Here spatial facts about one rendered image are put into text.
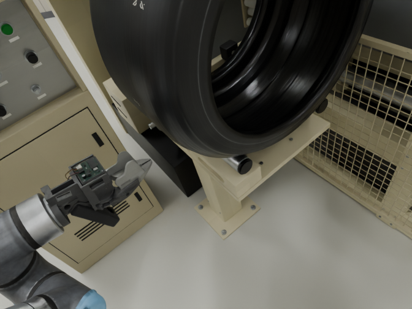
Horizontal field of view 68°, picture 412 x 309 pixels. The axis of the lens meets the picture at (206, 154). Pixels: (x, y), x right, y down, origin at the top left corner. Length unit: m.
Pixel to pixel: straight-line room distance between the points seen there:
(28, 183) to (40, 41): 0.53
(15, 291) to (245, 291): 1.08
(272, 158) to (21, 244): 0.63
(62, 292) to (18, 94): 0.77
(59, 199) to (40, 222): 0.05
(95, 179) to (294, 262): 1.19
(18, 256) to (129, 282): 1.13
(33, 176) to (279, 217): 1.16
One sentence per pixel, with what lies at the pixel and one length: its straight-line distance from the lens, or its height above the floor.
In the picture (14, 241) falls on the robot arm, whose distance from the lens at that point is 0.63.
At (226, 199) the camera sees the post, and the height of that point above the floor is 0.19.
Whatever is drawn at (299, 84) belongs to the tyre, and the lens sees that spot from 0.89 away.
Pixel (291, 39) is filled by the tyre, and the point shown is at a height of 1.01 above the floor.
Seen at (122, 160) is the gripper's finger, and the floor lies 1.05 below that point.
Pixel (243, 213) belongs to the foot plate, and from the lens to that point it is 1.71.
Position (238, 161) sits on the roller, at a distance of 0.74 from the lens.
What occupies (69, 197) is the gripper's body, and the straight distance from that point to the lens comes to 0.62.
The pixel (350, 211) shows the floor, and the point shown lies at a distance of 1.75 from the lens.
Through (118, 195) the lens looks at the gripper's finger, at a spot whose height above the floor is 1.03.
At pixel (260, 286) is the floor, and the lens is 1.57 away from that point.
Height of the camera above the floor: 1.50
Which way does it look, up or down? 48 degrees down
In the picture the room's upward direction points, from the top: 18 degrees counter-clockwise
